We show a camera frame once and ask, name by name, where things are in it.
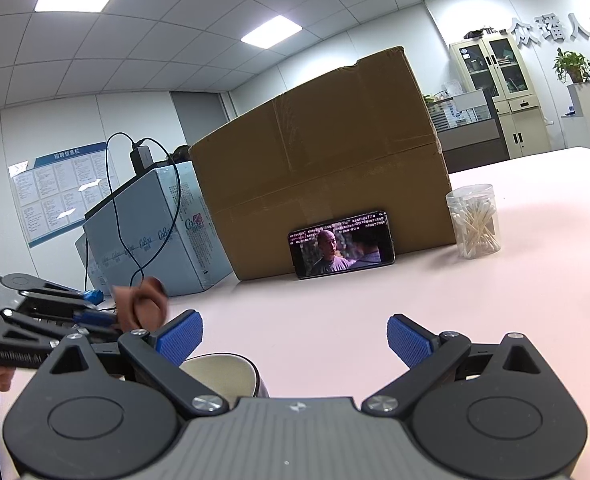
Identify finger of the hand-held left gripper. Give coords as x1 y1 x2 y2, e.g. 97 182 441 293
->
2 273 102 311
2 309 122 344

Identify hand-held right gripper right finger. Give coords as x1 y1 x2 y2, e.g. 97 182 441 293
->
362 313 556 416

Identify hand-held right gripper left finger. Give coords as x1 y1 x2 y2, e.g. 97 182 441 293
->
35 310 228 417

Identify brown cloth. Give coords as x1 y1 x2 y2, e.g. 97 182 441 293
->
112 277 169 334

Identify dark blue ceramic bowl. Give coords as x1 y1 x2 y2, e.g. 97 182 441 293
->
180 353 272 409

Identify light blue printed carton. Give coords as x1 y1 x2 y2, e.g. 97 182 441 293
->
74 161 234 298

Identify black smartphone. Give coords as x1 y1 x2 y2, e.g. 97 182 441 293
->
288 209 396 280

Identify clear cotton swab jar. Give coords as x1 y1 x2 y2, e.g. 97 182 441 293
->
445 183 502 260

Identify black power adapter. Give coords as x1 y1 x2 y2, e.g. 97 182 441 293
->
129 144 152 172

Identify large cardboard box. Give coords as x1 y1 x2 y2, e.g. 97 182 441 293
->
188 46 452 281

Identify grey door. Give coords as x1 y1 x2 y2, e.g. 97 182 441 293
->
169 90 234 149

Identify dark low display cabinet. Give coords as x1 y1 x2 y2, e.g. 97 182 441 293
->
424 87 507 174

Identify beige glass door cabinet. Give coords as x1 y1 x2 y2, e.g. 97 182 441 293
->
448 34 552 159

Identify green potted plant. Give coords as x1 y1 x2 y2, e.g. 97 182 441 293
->
552 48 590 84

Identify black cable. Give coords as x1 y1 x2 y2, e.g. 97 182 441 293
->
105 132 182 292

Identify wall notice board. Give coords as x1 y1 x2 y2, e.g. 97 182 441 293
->
8 142 119 249

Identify wall lettering sign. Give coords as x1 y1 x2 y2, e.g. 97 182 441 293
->
509 11 590 45

